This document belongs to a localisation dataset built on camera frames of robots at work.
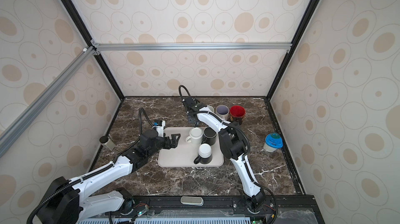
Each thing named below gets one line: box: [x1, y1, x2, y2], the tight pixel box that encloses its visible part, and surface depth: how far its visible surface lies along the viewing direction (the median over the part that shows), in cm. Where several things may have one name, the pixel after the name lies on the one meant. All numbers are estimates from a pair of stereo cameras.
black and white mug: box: [193, 143, 213, 165], surface depth 85 cm
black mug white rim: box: [201, 127, 218, 146], surface depth 91 cm
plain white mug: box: [185, 127, 204, 146], surface depth 93 cm
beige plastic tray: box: [157, 127, 224, 167], surface depth 91 cm
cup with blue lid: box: [263, 132, 283, 153], surface depth 87 cm
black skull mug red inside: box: [229, 105, 246, 126], surface depth 99 cm
